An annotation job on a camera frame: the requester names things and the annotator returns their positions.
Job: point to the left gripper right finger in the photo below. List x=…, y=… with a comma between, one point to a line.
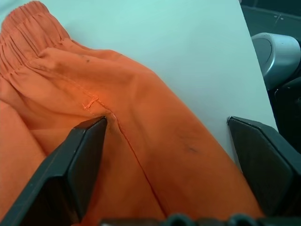
x=265, y=162

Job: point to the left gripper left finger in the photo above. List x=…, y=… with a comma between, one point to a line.
x=61, y=174

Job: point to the silver robot body part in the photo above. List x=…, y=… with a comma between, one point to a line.
x=275, y=56

